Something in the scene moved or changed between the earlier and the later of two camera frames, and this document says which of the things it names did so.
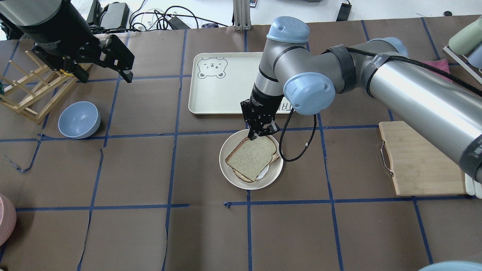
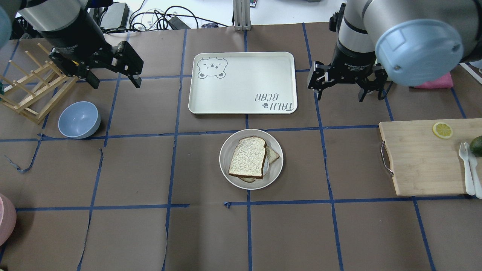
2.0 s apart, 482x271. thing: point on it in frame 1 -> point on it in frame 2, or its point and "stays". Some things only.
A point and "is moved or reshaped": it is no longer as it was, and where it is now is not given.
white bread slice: x=249 y=158 is moved or reshaped
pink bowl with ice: x=8 y=219 stays
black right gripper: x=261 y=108 -> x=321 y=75
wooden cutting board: x=421 y=166 stays
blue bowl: x=78 y=120 stays
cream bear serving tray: x=220 y=81 stays
